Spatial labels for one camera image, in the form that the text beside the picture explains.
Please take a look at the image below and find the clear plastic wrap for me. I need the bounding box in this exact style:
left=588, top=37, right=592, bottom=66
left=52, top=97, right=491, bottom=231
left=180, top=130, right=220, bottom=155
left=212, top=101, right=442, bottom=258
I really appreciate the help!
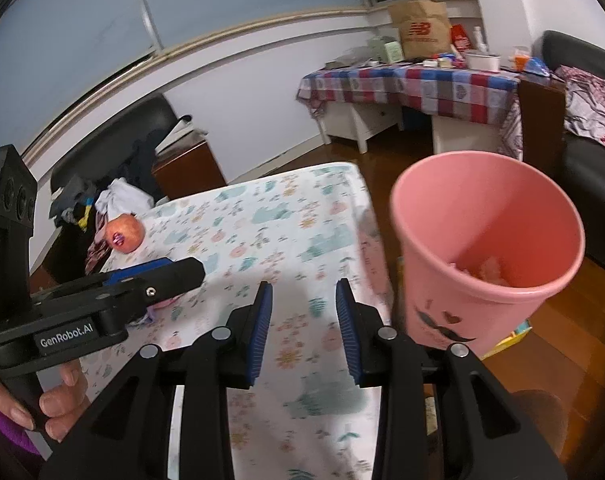
left=450, top=257, right=509, bottom=287

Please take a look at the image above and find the purple sleeve forearm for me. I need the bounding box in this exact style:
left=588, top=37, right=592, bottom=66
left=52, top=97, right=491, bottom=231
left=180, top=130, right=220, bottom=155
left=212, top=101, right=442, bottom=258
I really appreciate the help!
left=0, top=412, right=40, bottom=456

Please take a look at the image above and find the pink plastic trash bin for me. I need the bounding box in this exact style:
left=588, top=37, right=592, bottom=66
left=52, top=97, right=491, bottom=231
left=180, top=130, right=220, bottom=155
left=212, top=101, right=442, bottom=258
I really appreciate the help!
left=390, top=151, right=585, bottom=356

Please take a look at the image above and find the person's left hand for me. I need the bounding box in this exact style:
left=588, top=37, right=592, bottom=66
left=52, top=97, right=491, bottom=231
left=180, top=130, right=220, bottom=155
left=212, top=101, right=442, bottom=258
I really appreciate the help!
left=0, top=360, right=90, bottom=442

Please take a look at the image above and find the red apple with sticker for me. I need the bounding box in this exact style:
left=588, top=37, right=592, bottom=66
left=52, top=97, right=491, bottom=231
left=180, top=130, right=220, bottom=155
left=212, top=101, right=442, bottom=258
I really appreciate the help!
left=105, top=214, right=145, bottom=254

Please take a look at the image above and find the white garment on chair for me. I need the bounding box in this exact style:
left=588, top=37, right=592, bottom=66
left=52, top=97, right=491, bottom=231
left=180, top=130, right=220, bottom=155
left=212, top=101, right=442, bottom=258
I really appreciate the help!
left=95, top=178, right=155, bottom=221

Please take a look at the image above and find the black leather armchair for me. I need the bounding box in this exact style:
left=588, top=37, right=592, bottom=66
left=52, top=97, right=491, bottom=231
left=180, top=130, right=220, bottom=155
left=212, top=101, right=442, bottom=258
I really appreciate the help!
left=43, top=93, right=179, bottom=283

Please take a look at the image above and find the brown wooden side cabinet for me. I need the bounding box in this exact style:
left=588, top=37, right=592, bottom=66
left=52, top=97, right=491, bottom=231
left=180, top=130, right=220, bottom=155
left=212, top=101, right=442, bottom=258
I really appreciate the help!
left=152, top=132, right=226, bottom=200

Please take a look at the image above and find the floral tablecloth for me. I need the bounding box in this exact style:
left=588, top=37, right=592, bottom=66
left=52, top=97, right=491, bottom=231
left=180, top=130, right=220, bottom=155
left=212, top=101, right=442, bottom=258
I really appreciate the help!
left=82, top=162, right=393, bottom=479

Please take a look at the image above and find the black leather sofa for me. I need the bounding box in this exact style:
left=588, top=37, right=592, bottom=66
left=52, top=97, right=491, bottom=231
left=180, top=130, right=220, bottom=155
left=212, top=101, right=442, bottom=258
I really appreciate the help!
left=518, top=30, right=605, bottom=268

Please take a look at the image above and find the checkered tablecloth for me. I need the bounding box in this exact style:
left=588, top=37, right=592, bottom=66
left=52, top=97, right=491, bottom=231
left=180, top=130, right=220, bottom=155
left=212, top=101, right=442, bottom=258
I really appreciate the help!
left=297, top=63, right=523, bottom=160

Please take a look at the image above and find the patterned cloth on sofa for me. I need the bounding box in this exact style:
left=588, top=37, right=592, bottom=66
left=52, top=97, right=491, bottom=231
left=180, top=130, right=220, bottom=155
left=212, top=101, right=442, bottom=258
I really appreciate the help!
left=555, top=65, right=605, bottom=148

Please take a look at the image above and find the green white box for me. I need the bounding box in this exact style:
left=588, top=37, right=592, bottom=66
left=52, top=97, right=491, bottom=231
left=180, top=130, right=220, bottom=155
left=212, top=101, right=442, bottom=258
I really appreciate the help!
left=367, top=36, right=404, bottom=64

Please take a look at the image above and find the white bowl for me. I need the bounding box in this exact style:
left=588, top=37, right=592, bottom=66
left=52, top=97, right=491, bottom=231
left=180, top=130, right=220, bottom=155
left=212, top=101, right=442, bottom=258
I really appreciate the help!
left=464, top=50, right=501, bottom=73

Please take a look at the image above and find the red snack packet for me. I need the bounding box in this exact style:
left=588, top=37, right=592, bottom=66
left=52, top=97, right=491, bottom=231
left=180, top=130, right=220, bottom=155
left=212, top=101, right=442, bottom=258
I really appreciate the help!
left=450, top=24, right=473, bottom=58

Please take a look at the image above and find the brown paper shopping bag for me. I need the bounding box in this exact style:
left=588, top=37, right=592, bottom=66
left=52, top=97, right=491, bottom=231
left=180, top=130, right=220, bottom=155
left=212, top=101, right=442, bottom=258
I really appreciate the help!
left=388, top=0, right=451, bottom=60

